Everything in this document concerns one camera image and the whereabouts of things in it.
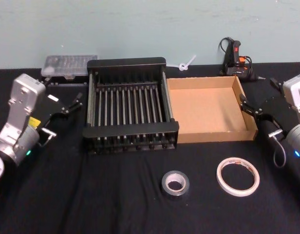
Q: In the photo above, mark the black table cloth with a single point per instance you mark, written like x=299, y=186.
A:
x=116, y=195

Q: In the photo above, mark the white tape roll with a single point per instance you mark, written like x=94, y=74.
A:
x=235, y=192

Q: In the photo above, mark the small white plastic piece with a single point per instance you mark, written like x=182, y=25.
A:
x=182, y=66

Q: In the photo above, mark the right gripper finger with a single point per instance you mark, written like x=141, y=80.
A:
x=276, y=84
x=251, y=109

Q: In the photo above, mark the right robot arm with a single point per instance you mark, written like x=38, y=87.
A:
x=297, y=90

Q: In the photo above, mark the shallow brown cardboard tray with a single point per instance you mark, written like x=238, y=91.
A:
x=203, y=109

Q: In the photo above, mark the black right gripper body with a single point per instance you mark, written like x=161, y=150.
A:
x=276, y=109

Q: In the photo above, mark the clear plastic case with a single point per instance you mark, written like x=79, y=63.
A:
x=67, y=64

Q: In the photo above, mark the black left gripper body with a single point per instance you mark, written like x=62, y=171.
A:
x=51, y=106

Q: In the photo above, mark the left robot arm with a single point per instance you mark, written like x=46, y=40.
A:
x=21, y=97

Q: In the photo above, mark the black rack with steel bars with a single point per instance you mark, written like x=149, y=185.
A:
x=130, y=126

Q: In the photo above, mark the silver tape roll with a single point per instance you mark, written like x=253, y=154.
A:
x=175, y=194

